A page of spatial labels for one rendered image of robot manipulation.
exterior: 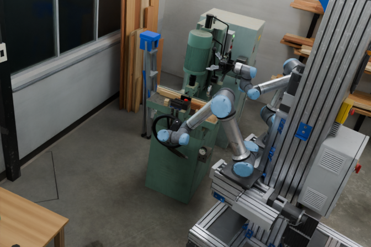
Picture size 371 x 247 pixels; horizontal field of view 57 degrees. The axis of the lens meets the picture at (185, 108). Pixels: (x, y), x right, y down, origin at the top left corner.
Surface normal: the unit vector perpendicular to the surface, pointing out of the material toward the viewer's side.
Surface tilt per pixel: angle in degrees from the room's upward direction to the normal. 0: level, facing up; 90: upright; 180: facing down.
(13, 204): 0
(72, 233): 0
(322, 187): 90
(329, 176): 90
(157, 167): 90
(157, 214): 0
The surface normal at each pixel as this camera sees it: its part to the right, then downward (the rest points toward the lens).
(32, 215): 0.15, -0.86
